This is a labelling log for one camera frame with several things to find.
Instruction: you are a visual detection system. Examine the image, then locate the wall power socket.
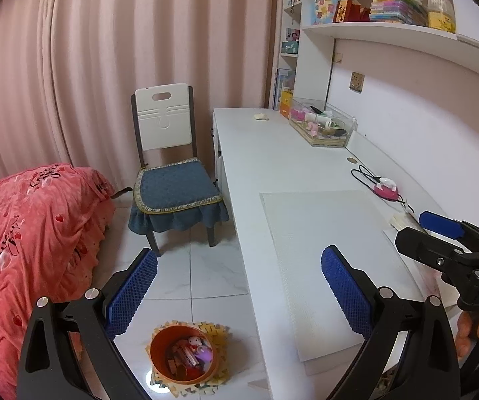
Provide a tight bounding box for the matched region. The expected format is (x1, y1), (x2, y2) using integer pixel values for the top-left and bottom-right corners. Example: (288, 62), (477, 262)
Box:
(349, 72), (365, 93)

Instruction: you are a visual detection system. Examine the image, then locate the small cream eraser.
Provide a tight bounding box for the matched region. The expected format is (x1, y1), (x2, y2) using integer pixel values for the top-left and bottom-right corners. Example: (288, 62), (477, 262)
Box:
(253, 113), (269, 121)

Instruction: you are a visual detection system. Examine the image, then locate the red gift bag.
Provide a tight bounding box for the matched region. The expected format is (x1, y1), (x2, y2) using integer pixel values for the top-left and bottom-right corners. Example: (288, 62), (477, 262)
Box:
(334, 0), (371, 23)

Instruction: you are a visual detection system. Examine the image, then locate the white chair blue cushion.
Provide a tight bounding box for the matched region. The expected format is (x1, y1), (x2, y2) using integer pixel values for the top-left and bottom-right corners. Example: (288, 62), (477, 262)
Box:
(128, 83), (229, 253)

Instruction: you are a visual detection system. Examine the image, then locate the pink curtain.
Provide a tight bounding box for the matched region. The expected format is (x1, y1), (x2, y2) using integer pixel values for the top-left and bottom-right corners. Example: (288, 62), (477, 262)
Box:
(0, 0), (278, 187)

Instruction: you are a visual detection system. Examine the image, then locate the black cable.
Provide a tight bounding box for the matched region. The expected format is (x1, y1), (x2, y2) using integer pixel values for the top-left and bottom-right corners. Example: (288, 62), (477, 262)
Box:
(350, 165), (416, 213)

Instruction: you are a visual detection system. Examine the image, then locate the orange trash bin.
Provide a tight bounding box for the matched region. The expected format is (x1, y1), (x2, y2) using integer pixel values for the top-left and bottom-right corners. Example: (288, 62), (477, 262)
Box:
(147, 323), (220, 386)

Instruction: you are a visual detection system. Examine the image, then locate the colourful box stack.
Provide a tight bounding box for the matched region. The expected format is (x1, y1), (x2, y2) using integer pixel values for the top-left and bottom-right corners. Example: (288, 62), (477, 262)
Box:
(369, 0), (428, 26)

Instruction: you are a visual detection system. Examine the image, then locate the clear acrylic organizer tray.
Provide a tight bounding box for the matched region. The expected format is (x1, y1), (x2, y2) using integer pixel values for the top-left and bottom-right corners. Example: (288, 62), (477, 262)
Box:
(288, 98), (357, 148)

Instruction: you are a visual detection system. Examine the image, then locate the white wall shelf unit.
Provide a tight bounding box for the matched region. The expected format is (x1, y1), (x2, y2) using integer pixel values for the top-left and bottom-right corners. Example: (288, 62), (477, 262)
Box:
(276, 0), (479, 98)

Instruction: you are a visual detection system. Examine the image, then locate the pink white charger device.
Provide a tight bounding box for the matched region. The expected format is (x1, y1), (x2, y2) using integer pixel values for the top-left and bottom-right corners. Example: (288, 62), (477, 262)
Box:
(373, 177), (399, 198)

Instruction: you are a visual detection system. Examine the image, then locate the yellow labelled jar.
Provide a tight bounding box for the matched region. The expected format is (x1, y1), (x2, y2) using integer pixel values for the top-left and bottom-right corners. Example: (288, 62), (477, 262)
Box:
(427, 0), (456, 33)

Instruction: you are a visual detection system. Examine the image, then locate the white desk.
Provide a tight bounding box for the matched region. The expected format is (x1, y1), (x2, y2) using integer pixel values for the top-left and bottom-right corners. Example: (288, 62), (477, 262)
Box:
(210, 106), (474, 400)

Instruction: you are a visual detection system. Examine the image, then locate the pink floral bed quilt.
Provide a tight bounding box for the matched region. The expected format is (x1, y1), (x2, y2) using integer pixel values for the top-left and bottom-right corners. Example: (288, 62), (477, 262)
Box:
(0, 163), (115, 399)

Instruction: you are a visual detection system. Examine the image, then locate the translucent textured desk mat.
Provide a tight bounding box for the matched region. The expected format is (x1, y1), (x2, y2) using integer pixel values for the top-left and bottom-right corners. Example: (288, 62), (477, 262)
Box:
(260, 191), (423, 362)

